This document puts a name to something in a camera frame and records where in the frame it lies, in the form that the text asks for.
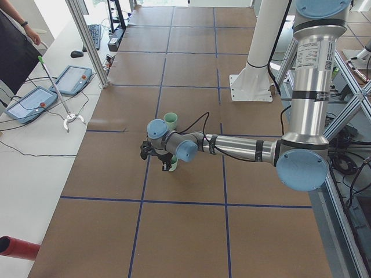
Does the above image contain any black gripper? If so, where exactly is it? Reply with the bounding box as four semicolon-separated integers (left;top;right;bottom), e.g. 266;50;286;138
157;152;172;171

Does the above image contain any mint green cup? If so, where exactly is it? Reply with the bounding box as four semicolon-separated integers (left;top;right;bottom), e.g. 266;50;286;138
169;156;178;171
163;112;178;130

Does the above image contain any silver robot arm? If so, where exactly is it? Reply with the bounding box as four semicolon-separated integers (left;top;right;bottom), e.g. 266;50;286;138
140;1;351;191

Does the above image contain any grabber reach stick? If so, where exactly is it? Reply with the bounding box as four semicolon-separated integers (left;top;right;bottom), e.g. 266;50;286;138
38;55;86;133

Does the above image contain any far blue teach pendant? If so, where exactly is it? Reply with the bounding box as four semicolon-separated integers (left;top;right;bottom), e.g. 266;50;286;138
55;65;92;96

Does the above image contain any blue teach pendant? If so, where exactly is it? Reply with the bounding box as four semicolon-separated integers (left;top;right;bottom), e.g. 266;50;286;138
55;65;92;96
5;86;57;124

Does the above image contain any black computer mouse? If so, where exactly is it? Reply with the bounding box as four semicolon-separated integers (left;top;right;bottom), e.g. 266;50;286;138
70;50;84;58

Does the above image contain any near blue teach pendant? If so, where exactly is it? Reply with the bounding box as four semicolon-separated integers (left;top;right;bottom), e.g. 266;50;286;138
5;86;57;124

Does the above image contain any black keyboard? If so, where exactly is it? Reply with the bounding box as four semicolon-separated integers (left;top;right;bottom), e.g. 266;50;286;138
88;24;101;50

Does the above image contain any red cylinder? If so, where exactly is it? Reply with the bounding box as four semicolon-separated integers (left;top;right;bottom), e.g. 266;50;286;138
1;236;40;261

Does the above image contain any person in black clothes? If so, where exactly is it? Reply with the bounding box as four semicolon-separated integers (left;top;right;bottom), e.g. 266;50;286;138
1;1;41;93

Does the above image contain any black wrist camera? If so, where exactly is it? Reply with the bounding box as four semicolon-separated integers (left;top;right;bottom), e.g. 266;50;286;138
140;140;153;160

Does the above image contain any black camera cable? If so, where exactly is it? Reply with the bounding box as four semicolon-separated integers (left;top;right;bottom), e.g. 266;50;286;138
179;112;259;162

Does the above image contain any white pedestal column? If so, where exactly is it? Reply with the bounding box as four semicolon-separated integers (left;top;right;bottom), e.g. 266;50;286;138
230;0;292;102

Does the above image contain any aluminium frame post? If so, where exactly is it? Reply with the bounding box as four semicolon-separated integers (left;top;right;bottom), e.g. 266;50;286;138
66;0;109;88

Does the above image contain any aluminium side frame rail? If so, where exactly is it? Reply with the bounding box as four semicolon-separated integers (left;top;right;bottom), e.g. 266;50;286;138
309;51;370;277

